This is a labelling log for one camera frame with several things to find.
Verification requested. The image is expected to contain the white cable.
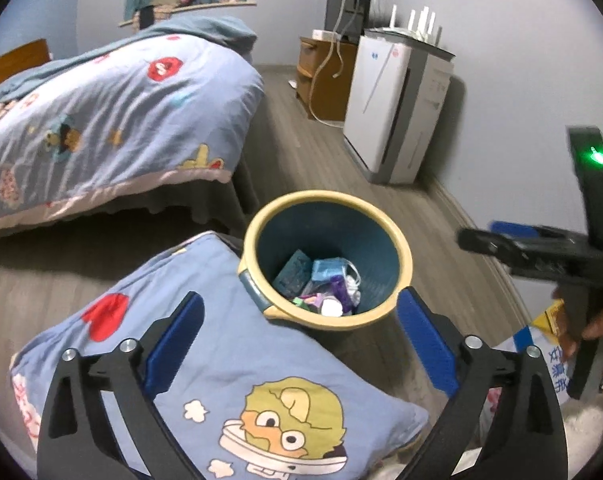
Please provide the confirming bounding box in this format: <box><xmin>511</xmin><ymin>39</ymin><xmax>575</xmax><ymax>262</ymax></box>
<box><xmin>306</xmin><ymin>0</ymin><xmax>362</xmax><ymax>121</ymax></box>

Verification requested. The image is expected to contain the printed blue quilt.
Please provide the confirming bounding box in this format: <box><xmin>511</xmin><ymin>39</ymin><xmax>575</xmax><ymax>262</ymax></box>
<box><xmin>0</xmin><ymin>15</ymin><xmax>265</xmax><ymax>233</ymax></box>

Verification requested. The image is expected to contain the dark bed skirt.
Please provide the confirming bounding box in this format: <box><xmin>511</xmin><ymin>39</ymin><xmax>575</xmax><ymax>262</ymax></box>
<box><xmin>0</xmin><ymin>150</ymin><xmax>262</xmax><ymax>261</ymax></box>

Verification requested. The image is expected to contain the light blue packet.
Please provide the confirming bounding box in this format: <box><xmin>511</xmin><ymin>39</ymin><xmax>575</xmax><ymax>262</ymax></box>
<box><xmin>311</xmin><ymin>257</ymin><xmax>352</xmax><ymax>283</ymax></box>

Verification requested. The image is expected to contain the black monitor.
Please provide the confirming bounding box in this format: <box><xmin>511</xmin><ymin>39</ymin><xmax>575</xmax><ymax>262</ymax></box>
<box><xmin>325</xmin><ymin>0</ymin><xmax>375</xmax><ymax>43</ymax></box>

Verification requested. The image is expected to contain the white air purifier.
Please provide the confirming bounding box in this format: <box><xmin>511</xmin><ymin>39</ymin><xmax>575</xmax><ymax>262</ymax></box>
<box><xmin>342</xmin><ymin>27</ymin><xmax>456</xmax><ymax>185</ymax></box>

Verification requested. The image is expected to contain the teal foil wrapper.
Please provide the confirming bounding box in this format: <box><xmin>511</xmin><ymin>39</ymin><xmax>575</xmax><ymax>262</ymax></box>
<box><xmin>273</xmin><ymin>249</ymin><xmax>313</xmax><ymax>293</ymax></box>

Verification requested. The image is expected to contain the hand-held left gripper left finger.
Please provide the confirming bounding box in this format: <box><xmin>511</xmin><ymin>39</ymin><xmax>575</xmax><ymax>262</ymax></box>
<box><xmin>36</xmin><ymin>290</ymin><xmax>206</xmax><ymax>480</ymax></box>

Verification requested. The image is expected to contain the blue bin with yellow rim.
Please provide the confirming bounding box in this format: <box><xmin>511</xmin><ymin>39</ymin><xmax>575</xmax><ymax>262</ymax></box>
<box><xmin>238</xmin><ymin>190</ymin><xmax>413</xmax><ymax>333</ymax></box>

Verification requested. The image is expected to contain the wooden headboard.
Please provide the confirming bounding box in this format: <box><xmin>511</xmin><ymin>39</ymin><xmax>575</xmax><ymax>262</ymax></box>
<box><xmin>0</xmin><ymin>38</ymin><xmax>52</xmax><ymax>103</ymax></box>

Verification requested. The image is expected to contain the white router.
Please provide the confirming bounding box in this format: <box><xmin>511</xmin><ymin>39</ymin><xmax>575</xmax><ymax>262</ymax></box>
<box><xmin>371</xmin><ymin>4</ymin><xmax>441</xmax><ymax>43</ymax></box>

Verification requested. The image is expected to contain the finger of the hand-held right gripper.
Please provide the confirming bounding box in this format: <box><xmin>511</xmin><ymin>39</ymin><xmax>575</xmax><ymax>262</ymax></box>
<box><xmin>456</xmin><ymin>227</ymin><xmax>521</xmax><ymax>267</ymax></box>
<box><xmin>489</xmin><ymin>220</ymin><xmax>557</xmax><ymax>242</ymax></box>

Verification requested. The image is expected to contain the yellow packet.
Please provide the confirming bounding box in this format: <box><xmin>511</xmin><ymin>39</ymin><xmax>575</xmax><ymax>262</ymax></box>
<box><xmin>531</xmin><ymin>299</ymin><xmax>567</xmax><ymax>336</ymax></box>

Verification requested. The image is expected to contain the white tissue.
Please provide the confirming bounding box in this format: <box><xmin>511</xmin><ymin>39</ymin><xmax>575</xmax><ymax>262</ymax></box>
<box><xmin>344</xmin><ymin>265</ymin><xmax>365</xmax><ymax>301</ymax></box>

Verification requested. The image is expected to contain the window sill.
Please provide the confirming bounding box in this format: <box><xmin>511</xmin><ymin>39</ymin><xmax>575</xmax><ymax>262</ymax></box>
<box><xmin>119</xmin><ymin>0</ymin><xmax>257</xmax><ymax>27</ymax></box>

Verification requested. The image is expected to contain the printed blue pillow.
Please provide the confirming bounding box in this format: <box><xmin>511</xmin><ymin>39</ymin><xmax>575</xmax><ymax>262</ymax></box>
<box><xmin>9</xmin><ymin>230</ymin><xmax>429</xmax><ymax>480</ymax></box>

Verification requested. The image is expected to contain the purple wrapper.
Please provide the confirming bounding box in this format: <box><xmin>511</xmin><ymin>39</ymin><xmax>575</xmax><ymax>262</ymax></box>
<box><xmin>329</xmin><ymin>280</ymin><xmax>355</xmax><ymax>311</ymax></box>

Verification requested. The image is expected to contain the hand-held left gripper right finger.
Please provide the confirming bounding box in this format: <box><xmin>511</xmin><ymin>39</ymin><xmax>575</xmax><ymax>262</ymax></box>
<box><xmin>396</xmin><ymin>287</ymin><xmax>568</xmax><ymax>480</ymax></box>

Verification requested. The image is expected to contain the wooden nightstand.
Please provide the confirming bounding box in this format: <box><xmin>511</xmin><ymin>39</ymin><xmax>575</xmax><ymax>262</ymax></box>
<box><xmin>296</xmin><ymin>36</ymin><xmax>358</xmax><ymax>122</ymax></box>

